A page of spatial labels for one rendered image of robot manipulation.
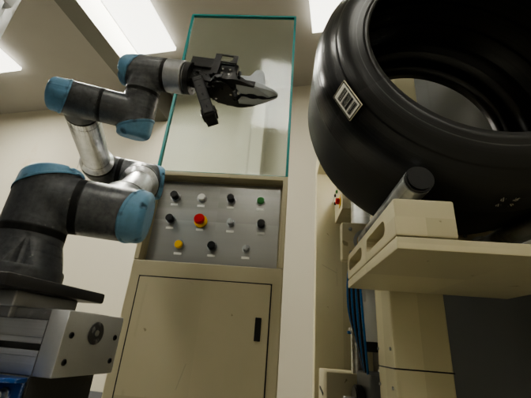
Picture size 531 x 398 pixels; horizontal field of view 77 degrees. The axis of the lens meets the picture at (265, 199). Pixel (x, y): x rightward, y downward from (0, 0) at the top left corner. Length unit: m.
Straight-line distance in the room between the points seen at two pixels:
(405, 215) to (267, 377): 0.81
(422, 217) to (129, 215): 0.53
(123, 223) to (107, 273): 3.45
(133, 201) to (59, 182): 0.14
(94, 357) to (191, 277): 0.65
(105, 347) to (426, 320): 0.68
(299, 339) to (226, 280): 2.12
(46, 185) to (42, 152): 4.93
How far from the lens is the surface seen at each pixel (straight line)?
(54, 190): 0.75
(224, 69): 0.80
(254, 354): 1.19
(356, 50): 0.69
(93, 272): 4.28
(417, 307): 0.90
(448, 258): 0.58
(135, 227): 0.73
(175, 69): 0.81
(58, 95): 0.84
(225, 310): 1.21
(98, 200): 0.73
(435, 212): 0.55
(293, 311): 3.30
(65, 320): 0.59
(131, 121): 0.80
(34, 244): 0.73
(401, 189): 0.58
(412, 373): 0.89
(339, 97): 0.65
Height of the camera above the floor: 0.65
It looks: 23 degrees up
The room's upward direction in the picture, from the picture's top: 5 degrees clockwise
